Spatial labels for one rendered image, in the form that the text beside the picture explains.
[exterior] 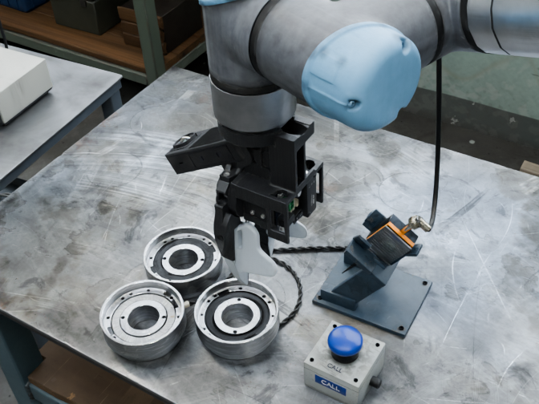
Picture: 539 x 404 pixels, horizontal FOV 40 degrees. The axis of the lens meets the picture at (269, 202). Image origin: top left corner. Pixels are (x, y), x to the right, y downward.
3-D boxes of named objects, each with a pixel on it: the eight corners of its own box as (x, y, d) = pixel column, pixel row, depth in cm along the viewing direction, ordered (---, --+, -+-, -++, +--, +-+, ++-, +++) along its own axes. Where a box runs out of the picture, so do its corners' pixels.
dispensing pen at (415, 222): (335, 255, 100) (411, 199, 87) (358, 276, 100) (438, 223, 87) (328, 265, 98) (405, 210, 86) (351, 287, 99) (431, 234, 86)
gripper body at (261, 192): (286, 252, 72) (281, 151, 64) (212, 222, 75) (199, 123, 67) (325, 204, 76) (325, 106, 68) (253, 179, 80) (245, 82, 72)
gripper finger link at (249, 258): (268, 313, 77) (272, 241, 72) (220, 292, 80) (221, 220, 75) (283, 297, 79) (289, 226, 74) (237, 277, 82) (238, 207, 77)
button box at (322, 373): (303, 385, 89) (302, 360, 85) (332, 343, 93) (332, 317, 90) (366, 415, 85) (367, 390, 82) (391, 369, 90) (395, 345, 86)
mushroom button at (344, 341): (321, 368, 87) (321, 341, 84) (337, 344, 90) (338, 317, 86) (352, 382, 86) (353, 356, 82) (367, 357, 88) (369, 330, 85)
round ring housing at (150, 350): (122, 379, 91) (116, 358, 88) (94, 321, 98) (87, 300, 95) (201, 343, 94) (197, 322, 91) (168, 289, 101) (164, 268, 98)
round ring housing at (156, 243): (162, 313, 98) (157, 292, 95) (138, 261, 105) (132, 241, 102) (236, 285, 101) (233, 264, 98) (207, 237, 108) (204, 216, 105)
